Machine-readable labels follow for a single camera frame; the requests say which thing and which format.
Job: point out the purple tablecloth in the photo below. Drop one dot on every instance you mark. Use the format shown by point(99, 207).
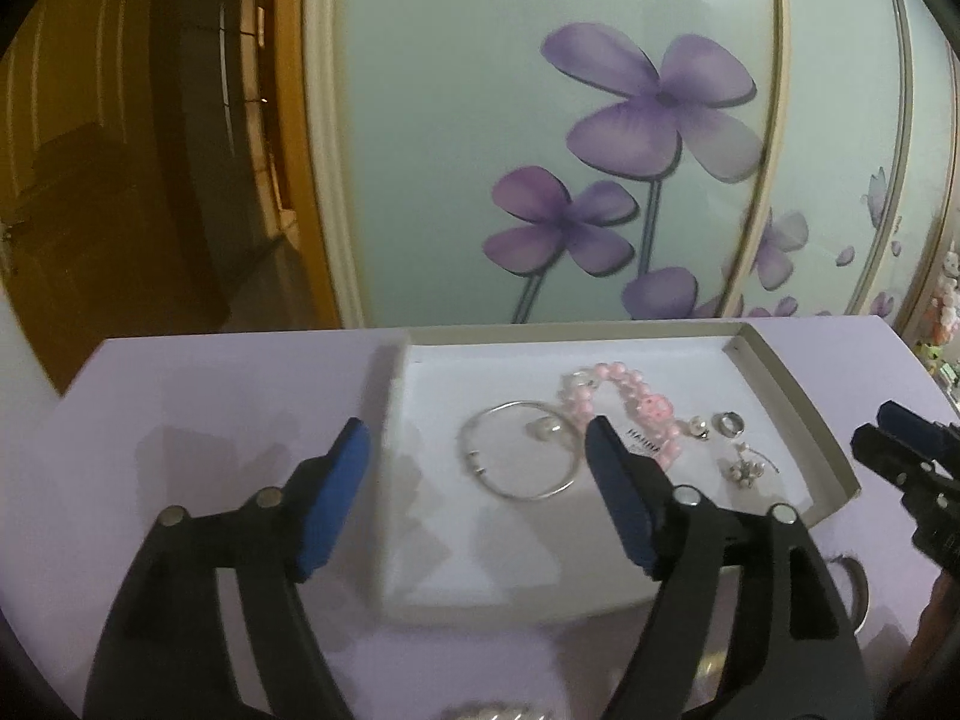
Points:
point(225, 390)

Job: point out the grey jewelry box white lining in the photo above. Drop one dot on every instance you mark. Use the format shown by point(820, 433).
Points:
point(450, 540)

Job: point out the small pearl earring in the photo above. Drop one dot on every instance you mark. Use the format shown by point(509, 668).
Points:
point(699, 427)

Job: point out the thin silver bangle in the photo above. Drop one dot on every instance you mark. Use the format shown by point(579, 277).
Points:
point(474, 461)

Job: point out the wardrobe door large flowers print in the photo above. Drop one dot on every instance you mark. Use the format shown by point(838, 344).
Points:
point(450, 90)

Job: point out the wooden door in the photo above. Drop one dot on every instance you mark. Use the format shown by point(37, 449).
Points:
point(60, 165)

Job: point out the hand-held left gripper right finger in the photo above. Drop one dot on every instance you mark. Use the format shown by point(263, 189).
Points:
point(619, 480)

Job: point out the silver earrings cluster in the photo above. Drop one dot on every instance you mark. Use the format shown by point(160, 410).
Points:
point(742, 472)

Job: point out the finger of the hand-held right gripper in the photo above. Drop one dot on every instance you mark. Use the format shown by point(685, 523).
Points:
point(889, 457)
point(907, 420)

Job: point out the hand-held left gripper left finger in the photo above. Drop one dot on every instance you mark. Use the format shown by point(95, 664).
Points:
point(337, 495)

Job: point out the wardrobe door petals print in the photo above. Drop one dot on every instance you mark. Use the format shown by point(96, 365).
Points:
point(926, 165)

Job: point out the wardrobe door butterfly print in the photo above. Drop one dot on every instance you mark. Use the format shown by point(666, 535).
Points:
point(825, 127)

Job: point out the wooden door frame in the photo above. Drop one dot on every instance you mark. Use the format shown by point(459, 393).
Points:
point(300, 165)

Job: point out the plush toy bouquet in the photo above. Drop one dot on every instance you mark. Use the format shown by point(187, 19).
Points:
point(949, 307)

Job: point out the silver open cuff bangle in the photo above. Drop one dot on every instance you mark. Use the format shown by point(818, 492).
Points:
point(862, 592)

